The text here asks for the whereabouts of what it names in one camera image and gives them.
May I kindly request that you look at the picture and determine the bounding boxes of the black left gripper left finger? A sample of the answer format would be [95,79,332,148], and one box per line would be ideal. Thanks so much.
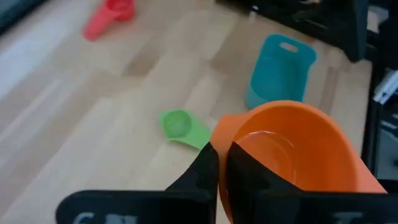
[55,141,219,224]

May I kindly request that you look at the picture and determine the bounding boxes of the black table frame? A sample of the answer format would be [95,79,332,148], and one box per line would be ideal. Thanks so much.
[360,0,398,194]

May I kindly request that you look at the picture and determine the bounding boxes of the red measuring cup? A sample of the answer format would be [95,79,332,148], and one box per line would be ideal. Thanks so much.
[83,0,136,42]

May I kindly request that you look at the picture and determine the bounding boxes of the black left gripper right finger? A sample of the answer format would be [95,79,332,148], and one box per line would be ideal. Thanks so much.
[226,141,398,224]

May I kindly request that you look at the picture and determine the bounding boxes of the silver aluminium brace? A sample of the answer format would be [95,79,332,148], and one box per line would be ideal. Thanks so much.
[372,68,398,105]

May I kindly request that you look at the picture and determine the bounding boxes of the green measuring cup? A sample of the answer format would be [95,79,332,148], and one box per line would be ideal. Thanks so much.
[159,108,213,151]

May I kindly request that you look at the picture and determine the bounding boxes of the teal plastic basket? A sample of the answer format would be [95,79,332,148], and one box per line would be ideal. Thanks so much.
[244,33,318,110]

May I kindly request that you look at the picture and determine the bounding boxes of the orange measuring cup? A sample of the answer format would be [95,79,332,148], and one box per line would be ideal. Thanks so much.
[210,100,388,223]

